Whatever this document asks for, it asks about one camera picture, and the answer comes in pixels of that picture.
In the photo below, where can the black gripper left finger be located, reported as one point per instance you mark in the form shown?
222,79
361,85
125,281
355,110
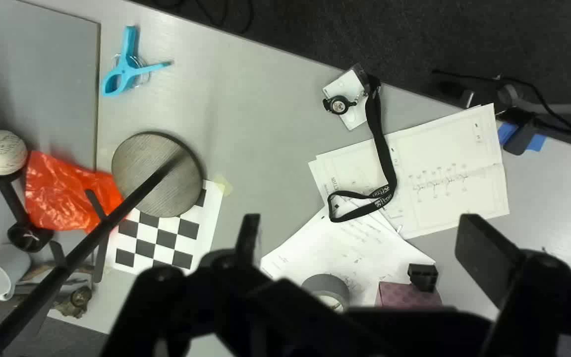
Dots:
246,239

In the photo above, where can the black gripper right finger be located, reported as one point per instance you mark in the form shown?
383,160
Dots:
486,261

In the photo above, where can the blue plastic spring clip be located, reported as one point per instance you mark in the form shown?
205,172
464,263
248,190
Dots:
123,73

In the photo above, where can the dark wooden stand round base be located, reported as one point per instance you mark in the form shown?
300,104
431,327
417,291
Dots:
157,180

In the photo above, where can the small black object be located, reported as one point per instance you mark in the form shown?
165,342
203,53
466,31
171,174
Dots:
423,277

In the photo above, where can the black white checkerboard sheet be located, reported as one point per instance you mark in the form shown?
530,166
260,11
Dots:
167,241

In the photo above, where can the white printed paper sheet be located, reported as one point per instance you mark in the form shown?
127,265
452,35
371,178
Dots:
444,180

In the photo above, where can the white paper sheet stack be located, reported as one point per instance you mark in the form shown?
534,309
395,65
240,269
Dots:
345,251

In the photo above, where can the blue tape piece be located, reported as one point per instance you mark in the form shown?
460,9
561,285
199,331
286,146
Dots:
520,136

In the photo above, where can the small white card black fob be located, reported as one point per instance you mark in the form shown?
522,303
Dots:
345,93

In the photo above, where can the orange plastic bag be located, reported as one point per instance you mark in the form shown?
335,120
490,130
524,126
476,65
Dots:
58,192

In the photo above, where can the black ladle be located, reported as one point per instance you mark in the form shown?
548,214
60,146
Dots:
18,221

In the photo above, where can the grey duct tape roll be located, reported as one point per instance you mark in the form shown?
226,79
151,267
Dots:
327,287

